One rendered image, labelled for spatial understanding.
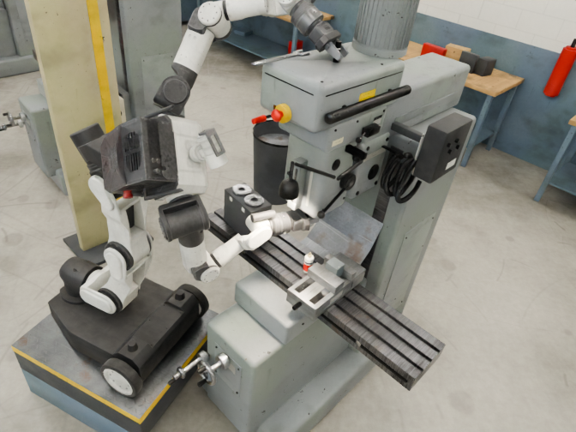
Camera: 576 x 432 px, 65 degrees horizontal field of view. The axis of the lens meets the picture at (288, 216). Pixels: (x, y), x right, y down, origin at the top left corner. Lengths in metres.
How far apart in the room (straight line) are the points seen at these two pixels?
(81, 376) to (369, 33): 1.94
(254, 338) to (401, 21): 1.36
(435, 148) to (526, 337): 2.19
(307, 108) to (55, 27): 1.82
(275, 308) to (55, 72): 1.84
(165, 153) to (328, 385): 1.62
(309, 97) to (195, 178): 0.47
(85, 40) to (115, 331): 1.64
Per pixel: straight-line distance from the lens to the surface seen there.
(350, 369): 2.70
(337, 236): 2.25
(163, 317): 2.34
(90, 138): 1.81
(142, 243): 2.02
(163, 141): 1.50
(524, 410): 3.22
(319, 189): 1.67
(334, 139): 1.54
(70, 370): 2.48
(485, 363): 3.31
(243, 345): 2.00
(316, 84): 1.38
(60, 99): 3.03
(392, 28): 1.68
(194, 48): 1.63
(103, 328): 2.37
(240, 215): 2.12
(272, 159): 3.78
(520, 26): 5.77
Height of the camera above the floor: 2.36
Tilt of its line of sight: 37 degrees down
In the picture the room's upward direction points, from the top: 7 degrees clockwise
